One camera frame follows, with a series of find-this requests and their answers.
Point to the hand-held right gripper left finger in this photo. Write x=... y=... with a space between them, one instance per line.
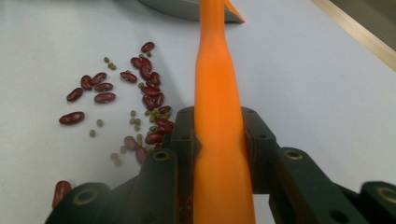
x=185 y=133

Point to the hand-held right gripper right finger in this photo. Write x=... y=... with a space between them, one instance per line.
x=260 y=140

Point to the orange brush with grey bristles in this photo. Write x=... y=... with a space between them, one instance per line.
x=218 y=93

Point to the green mung beans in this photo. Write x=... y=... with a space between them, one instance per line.
x=99 y=123

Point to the red kidney beans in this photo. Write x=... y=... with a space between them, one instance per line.
x=104 y=97

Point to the grey dustpan with orange edge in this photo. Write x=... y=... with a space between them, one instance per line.
x=174 y=9

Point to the white table cover sheet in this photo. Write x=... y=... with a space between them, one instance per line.
x=311 y=93

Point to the wooden table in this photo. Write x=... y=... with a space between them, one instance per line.
x=358 y=31

